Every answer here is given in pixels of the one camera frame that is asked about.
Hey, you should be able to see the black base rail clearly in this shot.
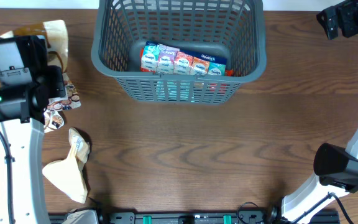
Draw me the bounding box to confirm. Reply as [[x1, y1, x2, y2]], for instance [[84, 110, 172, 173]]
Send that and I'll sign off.
[[49, 208, 341, 224]]

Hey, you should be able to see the beige pouch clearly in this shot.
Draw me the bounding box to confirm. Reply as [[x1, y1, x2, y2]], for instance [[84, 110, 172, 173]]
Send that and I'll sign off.
[[42, 128, 91, 203]]

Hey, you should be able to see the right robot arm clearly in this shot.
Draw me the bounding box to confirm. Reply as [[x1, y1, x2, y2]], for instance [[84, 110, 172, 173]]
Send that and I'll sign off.
[[265, 0, 358, 223]]

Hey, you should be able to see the Pantree mushroom pouch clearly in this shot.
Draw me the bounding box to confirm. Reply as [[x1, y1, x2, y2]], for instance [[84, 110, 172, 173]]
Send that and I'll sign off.
[[0, 20, 81, 112], [44, 111, 65, 133]]

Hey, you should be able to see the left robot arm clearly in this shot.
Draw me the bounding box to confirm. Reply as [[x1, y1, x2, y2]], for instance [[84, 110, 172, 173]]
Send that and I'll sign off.
[[0, 35, 66, 223]]

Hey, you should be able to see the mint green wipes pack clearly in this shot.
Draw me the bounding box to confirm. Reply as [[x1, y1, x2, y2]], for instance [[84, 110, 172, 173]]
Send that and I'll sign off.
[[155, 81, 195, 103]]

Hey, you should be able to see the Kleenex pocket tissue multipack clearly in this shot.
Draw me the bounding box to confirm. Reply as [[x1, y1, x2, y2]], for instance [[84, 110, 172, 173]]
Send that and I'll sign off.
[[140, 41, 227, 76]]

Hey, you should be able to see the San Remo spaghetti packet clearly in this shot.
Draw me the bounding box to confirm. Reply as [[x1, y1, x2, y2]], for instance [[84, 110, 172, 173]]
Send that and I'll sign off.
[[140, 49, 233, 77]]

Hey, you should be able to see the grey plastic basket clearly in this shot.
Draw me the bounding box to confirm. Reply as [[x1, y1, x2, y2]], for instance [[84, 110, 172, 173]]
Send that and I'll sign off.
[[91, 0, 267, 105]]

